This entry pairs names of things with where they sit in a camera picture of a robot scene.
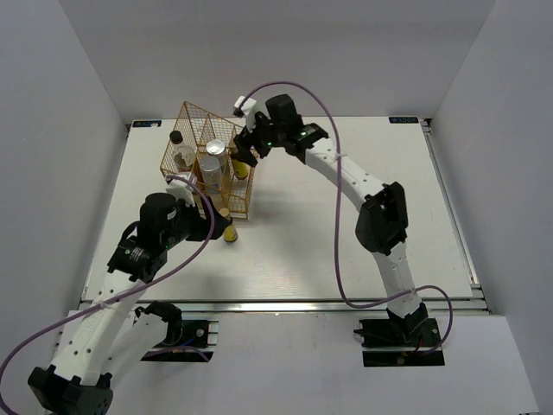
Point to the aluminium front rail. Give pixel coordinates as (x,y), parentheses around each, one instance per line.
(463,306)

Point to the right blue table sticker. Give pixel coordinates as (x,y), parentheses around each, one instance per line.
(403,120)

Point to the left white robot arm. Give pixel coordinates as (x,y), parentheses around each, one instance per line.
(79,379)

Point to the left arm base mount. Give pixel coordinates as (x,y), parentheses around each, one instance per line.
(195,342)

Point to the white jar blue label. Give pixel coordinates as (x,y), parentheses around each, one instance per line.
(217,149)

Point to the blue table sticker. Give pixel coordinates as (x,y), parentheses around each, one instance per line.
(403,120)
(146,123)

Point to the small yellow bottle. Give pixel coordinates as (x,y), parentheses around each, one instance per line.
(240,169)
(230,234)

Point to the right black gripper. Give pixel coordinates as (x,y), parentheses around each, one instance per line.
(246,140)

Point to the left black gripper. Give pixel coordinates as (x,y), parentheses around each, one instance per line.
(202,225)

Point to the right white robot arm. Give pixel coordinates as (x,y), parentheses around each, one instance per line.
(382,221)

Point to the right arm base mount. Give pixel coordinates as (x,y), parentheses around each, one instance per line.
(383,345)

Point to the gold wire basket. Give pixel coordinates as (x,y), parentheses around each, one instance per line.
(199,126)

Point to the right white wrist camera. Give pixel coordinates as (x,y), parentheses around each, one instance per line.
(247,108)

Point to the dark sauce glass bottle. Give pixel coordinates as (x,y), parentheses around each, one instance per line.
(183,154)

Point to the left blue table sticker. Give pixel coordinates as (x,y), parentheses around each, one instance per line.
(146,123)

